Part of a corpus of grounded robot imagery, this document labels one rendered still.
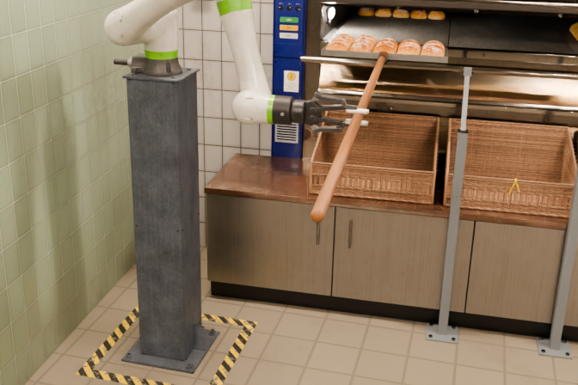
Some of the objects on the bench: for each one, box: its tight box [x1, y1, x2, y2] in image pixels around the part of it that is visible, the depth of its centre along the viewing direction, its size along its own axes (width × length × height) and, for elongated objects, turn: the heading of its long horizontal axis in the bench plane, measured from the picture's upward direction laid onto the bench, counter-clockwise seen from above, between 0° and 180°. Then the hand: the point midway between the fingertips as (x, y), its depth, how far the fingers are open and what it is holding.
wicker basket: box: [443, 118, 577, 218], centre depth 336 cm, size 49×56×28 cm
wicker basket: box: [309, 110, 440, 205], centre depth 348 cm, size 49×56×28 cm
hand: (357, 116), depth 232 cm, fingers closed on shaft, 3 cm apart
